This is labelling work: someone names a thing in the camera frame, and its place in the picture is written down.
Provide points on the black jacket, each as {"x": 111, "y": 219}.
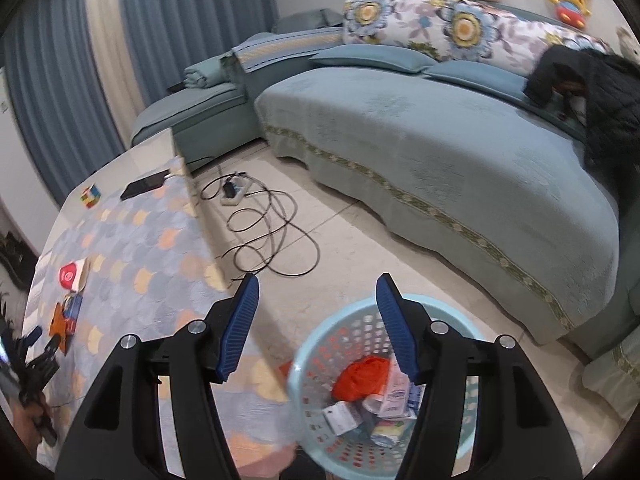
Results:
{"x": 609, "y": 84}

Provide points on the white power strip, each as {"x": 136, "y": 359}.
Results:
{"x": 234, "y": 190}

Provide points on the red paper cup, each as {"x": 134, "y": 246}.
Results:
{"x": 73, "y": 276}

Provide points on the patterned blue tablecloth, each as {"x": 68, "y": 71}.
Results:
{"x": 152, "y": 270}

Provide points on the colourful snack packet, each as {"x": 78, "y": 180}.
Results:
{"x": 71, "y": 306}

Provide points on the floral cushion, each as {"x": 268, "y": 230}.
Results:
{"x": 460, "y": 30}

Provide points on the folded teal blanket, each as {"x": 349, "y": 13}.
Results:
{"x": 205, "y": 74}

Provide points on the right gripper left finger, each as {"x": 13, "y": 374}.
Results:
{"x": 116, "y": 431}

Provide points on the rubik's cube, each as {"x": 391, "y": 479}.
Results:
{"x": 90, "y": 196}

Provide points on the teal sofa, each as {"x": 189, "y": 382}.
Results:
{"x": 451, "y": 155}

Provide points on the orange snack wrapper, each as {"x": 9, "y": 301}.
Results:
{"x": 58, "y": 328}

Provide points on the orange plastic bag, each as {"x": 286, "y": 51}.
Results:
{"x": 361, "y": 379}

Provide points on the black phone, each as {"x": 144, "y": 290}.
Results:
{"x": 144, "y": 185}

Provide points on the pikachu plush toy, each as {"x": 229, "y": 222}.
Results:
{"x": 572, "y": 12}

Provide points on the left hand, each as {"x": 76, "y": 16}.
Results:
{"x": 24, "y": 422}

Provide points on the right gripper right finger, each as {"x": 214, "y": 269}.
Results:
{"x": 519, "y": 434}

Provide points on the blue curtains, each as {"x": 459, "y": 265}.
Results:
{"x": 80, "y": 72}

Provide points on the light blue laundry basket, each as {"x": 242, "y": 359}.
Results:
{"x": 344, "y": 337}

